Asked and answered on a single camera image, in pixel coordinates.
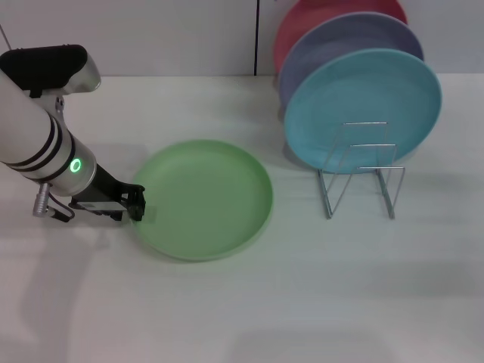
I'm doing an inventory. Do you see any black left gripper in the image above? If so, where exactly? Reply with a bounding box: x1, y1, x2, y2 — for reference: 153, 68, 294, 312
69, 165, 158, 224

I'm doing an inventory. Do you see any green round plate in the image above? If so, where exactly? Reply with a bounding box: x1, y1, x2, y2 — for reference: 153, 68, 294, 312
132, 138, 274, 262

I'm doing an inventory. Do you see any red round plate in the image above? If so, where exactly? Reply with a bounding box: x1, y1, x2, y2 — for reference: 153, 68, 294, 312
274, 0, 409, 75

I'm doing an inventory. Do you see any cyan round plate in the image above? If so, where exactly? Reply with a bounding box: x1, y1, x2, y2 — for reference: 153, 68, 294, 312
283, 48, 443, 175

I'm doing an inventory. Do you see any purple round plate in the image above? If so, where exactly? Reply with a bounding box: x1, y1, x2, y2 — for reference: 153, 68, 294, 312
278, 11, 425, 110

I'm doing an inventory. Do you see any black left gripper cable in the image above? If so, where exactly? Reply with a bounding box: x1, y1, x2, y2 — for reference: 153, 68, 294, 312
32, 182, 76, 223

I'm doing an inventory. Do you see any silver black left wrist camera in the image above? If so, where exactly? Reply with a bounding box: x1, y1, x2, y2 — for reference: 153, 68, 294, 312
0, 44, 102, 100

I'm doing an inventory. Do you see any silver wire plate rack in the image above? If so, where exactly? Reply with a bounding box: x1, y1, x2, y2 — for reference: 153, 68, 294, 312
317, 121, 407, 220

